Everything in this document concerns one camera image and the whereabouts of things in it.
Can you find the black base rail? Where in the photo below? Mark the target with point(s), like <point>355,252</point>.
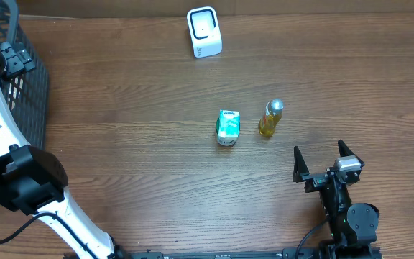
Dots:
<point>286,253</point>

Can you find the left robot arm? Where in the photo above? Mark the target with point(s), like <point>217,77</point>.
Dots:
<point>34,182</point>

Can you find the white barcode scanner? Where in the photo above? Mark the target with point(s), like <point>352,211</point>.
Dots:
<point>204,31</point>

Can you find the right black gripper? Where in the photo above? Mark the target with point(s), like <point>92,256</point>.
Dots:
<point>315,180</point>

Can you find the yellow liquid bottle silver cap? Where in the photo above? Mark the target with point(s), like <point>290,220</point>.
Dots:
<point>272,115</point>

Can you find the grey plastic shopping basket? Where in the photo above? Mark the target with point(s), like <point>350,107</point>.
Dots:
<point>24,79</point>

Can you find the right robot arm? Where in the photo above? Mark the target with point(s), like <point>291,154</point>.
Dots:
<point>353,226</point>

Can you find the teal tissue pack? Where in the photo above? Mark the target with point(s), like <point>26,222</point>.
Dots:
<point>227,127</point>

